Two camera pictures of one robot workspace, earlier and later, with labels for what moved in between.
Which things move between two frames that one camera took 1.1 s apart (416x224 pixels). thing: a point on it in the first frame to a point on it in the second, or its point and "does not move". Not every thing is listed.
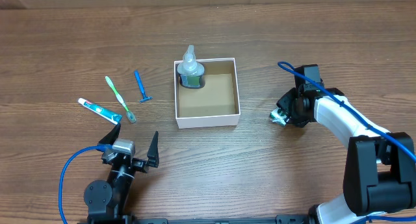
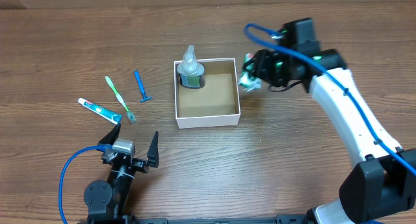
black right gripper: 286,107 to 260,65
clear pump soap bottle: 190,71 does not move
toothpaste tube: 101,112 does not move
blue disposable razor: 140,83 does not move
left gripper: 130,163 does not move
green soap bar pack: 278,115 to 249,80
